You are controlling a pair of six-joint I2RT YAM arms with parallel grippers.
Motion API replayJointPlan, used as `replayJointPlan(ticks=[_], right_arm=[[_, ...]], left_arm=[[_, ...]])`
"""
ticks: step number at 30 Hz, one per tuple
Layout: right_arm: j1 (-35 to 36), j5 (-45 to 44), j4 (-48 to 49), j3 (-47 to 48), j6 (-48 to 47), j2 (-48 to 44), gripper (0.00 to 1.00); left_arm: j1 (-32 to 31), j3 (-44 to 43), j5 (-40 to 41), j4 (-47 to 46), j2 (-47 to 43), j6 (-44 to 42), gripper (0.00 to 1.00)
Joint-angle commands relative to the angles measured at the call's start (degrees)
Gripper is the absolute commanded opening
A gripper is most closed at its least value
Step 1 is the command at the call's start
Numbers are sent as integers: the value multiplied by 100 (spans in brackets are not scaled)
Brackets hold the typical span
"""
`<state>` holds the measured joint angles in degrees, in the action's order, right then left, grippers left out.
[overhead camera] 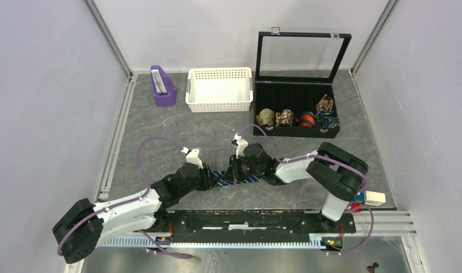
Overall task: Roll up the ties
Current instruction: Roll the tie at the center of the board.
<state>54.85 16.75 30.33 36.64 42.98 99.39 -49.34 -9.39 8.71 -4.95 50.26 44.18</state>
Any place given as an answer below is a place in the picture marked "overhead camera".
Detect white lego block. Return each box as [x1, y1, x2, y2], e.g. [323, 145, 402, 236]
[364, 191, 386, 206]

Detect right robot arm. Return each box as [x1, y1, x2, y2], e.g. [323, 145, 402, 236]
[222, 142, 369, 232]

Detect black tie storage box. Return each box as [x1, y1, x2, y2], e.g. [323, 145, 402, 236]
[253, 27, 352, 139]

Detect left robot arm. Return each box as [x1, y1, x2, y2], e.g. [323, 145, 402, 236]
[52, 163, 218, 264]

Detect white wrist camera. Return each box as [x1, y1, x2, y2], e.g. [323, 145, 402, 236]
[232, 134, 249, 158]
[181, 147, 204, 169]

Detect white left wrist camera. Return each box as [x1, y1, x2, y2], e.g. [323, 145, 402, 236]
[181, 147, 204, 169]

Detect white plastic basket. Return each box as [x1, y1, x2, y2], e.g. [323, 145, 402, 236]
[185, 67, 253, 113]

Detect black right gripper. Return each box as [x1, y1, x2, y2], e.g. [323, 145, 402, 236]
[221, 153, 263, 183]

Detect brown floral rolled tie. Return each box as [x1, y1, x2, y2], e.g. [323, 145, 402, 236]
[275, 109, 294, 127]

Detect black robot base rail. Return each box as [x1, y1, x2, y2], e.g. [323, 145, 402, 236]
[148, 209, 356, 245]

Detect small black object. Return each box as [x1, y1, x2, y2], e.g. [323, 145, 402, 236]
[366, 262, 380, 273]

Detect orange navy striped rolled tie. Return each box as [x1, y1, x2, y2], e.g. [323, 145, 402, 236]
[295, 111, 316, 128]

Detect blue yellow patterned tie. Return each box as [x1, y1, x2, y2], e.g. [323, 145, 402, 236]
[315, 111, 340, 129]

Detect purple metronome stand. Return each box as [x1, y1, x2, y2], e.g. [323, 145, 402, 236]
[150, 65, 177, 107]

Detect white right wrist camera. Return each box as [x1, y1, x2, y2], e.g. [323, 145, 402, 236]
[232, 134, 249, 158]

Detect blue red lego blocks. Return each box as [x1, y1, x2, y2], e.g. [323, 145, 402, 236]
[347, 192, 365, 210]

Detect olive green rolled tie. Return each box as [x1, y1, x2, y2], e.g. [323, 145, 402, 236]
[256, 108, 275, 126]

